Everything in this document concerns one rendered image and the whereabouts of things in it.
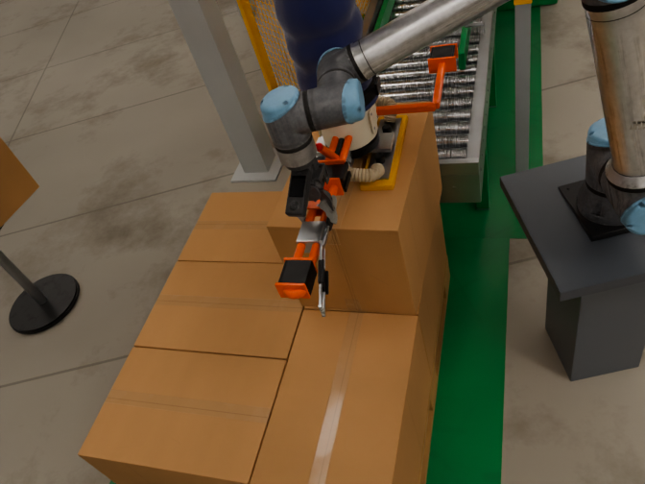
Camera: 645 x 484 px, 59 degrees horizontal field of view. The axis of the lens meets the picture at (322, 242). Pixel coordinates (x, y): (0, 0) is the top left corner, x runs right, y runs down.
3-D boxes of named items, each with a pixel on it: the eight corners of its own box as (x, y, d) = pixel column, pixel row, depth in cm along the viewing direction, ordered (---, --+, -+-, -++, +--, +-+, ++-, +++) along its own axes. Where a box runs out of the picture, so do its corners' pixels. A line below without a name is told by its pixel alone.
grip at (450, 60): (431, 60, 189) (430, 45, 185) (458, 57, 186) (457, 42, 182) (429, 73, 183) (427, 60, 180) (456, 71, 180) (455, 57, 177)
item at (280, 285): (289, 270, 140) (283, 256, 137) (318, 270, 138) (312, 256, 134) (280, 298, 135) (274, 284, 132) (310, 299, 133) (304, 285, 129)
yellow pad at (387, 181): (378, 121, 191) (375, 108, 187) (408, 118, 187) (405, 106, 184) (360, 191, 169) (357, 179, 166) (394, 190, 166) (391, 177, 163)
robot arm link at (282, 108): (300, 101, 117) (254, 111, 119) (316, 149, 126) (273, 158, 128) (300, 77, 124) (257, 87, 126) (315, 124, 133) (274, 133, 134)
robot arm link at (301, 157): (306, 153, 126) (267, 155, 129) (312, 169, 129) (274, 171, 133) (317, 128, 132) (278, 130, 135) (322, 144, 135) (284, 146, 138)
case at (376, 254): (344, 187, 234) (320, 106, 206) (442, 188, 220) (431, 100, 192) (301, 305, 197) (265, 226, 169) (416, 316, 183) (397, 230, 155)
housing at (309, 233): (305, 232, 148) (300, 221, 145) (330, 232, 146) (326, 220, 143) (298, 253, 144) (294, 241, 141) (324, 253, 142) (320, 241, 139)
